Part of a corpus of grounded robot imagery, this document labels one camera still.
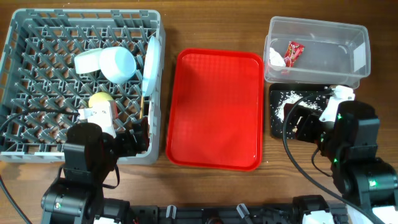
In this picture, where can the grey dishwasher rack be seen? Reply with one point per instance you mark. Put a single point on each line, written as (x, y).
(41, 91)

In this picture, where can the light blue bowl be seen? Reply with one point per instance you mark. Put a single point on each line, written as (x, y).
(117, 64)

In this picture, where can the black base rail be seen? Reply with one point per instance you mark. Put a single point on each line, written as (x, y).
(267, 213)

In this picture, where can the wooden chopstick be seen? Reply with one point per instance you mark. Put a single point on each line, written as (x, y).
(141, 113)

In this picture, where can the white napkin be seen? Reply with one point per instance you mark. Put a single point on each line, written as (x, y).
(276, 59)

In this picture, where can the clear plastic bin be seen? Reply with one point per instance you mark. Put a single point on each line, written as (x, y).
(334, 53)

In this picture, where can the green saucer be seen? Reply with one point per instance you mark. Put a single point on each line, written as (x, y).
(87, 61)

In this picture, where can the white plastic fork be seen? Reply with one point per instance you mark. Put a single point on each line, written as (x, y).
(150, 115)

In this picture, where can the yellow plastic cup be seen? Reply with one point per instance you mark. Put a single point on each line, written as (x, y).
(100, 99)

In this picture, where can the red plastic tray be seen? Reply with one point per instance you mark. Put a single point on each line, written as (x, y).
(217, 110)

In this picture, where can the light blue plate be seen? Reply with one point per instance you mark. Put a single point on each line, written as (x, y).
(151, 66)

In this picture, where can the rice and food scraps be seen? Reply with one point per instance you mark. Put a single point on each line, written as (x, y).
(279, 98)

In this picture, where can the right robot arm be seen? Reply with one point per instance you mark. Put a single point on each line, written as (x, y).
(364, 181)

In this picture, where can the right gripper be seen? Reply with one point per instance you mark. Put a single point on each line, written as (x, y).
(310, 118)

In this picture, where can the red sauce packet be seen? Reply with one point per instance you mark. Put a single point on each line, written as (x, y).
(293, 52)

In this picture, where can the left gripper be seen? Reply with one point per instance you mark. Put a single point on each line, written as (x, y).
(130, 147)

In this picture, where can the black tray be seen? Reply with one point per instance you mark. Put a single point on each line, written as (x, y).
(323, 91)

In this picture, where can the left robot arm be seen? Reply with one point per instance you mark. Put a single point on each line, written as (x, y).
(76, 195)

